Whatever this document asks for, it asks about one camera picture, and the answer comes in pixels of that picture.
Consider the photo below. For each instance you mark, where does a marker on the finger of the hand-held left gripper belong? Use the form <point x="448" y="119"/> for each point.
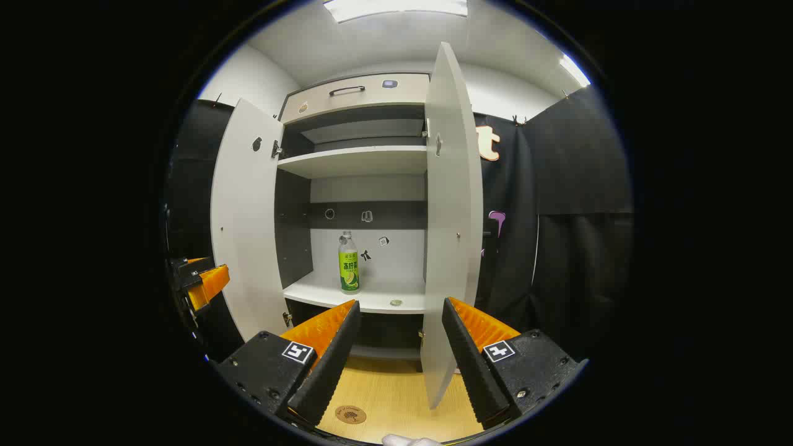
<point x="210" y="285"/>
<point x="197" y="261"/>

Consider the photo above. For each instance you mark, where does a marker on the round brown coaster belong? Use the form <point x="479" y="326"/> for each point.
<point x="350" y="414"/>

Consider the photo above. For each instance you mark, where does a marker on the grey cabinet door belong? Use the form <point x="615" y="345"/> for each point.
<point x="452" y="217"/>
<point x="248" y="217"/>

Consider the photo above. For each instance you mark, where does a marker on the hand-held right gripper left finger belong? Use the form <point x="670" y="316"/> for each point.
<point x="328" y="371"/>

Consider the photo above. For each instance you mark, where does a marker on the small ceiling light panel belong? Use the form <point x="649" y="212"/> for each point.
<point x="574" y="70"/>

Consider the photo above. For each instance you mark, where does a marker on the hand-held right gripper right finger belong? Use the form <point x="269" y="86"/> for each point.
<point x="474" y="371"/>

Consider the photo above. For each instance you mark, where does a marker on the black backdrop cloth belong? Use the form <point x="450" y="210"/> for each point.
<point x="570" y="248"/>

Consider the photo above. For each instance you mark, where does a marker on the grey cabinet drawer front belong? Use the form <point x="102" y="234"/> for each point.
<point x="372" y="99"/>

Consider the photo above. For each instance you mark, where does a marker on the long ceiling light panel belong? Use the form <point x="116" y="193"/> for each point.
<point x="396" y="7"/>

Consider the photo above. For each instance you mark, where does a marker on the green label drink bottle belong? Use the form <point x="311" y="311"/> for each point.
<point x="349" y="266"/>

